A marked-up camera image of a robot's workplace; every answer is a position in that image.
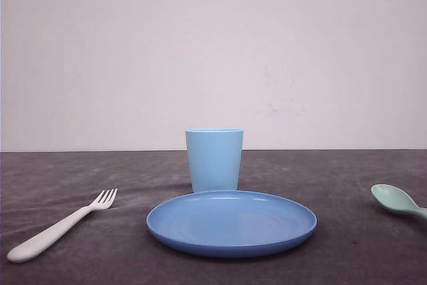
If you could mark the light blue plastic cup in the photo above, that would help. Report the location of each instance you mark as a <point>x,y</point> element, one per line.
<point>214,156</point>

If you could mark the mint green plastic spoon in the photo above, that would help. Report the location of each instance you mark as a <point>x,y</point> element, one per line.
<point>396,200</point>

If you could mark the white plastic fork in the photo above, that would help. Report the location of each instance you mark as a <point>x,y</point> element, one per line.
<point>36,245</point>

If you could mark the blue plastic plate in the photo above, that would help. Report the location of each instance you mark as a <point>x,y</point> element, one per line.
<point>231,224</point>

